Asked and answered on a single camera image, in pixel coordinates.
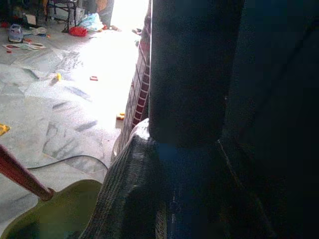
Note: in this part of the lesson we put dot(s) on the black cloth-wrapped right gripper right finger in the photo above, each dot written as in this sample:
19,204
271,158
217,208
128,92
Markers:
269,199

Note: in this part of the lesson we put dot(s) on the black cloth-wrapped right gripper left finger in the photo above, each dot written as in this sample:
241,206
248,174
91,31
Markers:
124,179

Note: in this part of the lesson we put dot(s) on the orange yellow toy block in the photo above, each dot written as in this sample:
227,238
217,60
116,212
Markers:
120,116

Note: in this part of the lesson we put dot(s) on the red checked mattress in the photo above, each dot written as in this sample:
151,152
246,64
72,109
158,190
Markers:
139,87

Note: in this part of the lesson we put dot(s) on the red toy block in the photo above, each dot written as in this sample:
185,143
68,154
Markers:
94,78

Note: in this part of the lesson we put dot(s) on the flat yellow toy piece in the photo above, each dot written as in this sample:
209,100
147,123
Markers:
3,129

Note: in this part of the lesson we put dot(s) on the red plastic bag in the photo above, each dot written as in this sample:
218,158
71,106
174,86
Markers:
77,31

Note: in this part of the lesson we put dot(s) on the light blue plastic bag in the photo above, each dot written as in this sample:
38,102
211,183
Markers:
91,21

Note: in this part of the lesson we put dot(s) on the white red puzzle board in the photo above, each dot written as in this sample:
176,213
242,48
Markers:
24,46

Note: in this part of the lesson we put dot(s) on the black metal stand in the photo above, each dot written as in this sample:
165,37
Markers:
65,12

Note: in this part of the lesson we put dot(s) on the white blue toy car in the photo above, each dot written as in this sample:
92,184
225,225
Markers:
16,33

